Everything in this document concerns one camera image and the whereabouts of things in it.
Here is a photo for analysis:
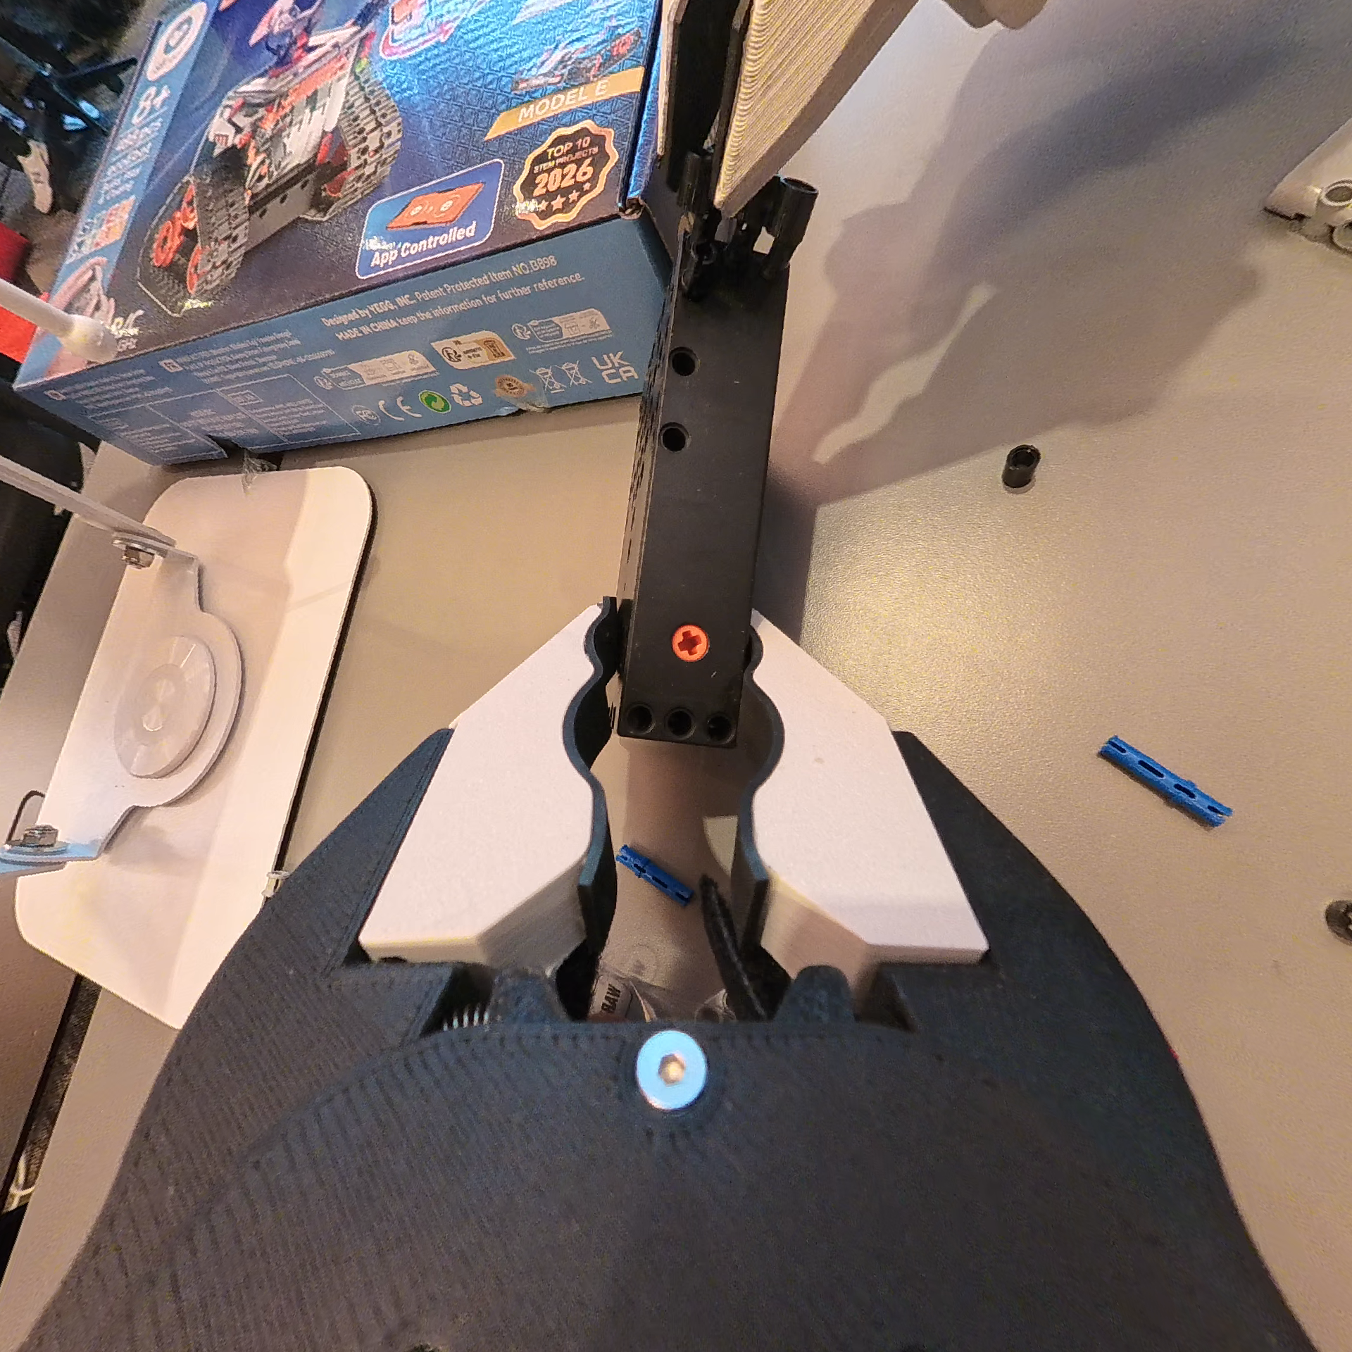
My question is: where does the black perforated building block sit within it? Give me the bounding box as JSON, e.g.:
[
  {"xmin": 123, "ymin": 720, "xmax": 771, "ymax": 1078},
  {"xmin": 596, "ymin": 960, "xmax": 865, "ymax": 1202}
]
[{"xmin": 613, "ymin": 148, "xmax": 824, "ymax": 753}]

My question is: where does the wire page holder white tip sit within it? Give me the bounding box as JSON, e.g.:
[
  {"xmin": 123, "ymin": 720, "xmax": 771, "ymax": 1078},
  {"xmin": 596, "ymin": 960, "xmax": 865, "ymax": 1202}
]
[{"xmin": 0, "ymin": 277, "xmax": 121, "ymax": 362}]

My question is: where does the blue robot kit box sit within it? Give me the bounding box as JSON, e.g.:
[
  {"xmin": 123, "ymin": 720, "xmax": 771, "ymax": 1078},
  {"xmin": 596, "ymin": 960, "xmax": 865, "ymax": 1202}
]
[{"xmin": 13, "ymin": 0, "xmax": 678, "ymax": 466}]

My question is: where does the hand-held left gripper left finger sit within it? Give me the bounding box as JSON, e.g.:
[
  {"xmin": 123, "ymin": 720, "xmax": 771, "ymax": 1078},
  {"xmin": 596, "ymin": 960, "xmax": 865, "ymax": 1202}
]
[{"xmin": 360, "ymin": 599, "xmax": 628, "ymax": 975}]

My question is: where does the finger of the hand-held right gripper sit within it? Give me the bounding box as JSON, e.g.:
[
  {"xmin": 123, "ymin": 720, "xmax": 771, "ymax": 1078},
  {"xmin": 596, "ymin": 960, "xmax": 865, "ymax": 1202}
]
[
  {"xmin": 657, "ymin": 0, "xmax": 742, "ymax": 170},
  {"xmin": 714, "ymin": 0, "xmax": 923, "ymax": 212}
]

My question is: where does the blue pin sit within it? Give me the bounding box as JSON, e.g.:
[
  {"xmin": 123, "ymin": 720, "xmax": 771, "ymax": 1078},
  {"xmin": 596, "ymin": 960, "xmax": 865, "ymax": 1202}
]
[
  {"xmin": 1100, "ymin": 734, "xmax": 1236, "ymax": 830},
  {"xmin": 617, "ymin": 842, "xmax": 699, "ymax": 910}
]

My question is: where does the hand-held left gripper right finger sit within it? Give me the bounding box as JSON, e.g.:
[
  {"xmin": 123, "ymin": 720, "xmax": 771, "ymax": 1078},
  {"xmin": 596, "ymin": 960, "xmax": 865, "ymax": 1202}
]
[{"xmin": 729, "ymin": 611, "xmax": 992, "ymax": 978}]

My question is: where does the white stand base board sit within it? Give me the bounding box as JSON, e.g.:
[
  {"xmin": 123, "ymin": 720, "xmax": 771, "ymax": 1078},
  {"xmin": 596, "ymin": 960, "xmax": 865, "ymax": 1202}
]
[{"xmin": 13, "ymin": 464, "xmax": 377, "ymax": 1031}]

